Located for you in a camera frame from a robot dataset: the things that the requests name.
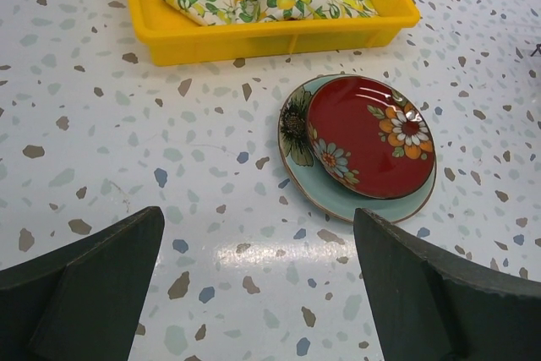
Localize yellow plastic tray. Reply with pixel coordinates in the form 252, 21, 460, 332
128, 0, 420, 66

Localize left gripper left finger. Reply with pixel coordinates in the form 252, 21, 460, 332
1, 206, 165, 360

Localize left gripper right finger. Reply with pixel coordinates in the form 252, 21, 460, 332
353, 209, 540, 360

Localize large celadon green plate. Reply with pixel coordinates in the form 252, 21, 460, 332
278, 74, 437, 223

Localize dark red lacquer plate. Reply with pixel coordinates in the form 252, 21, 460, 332
306, 75, 435, 200

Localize black wire dish rack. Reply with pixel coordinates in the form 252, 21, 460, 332
530, 43, 541, 57

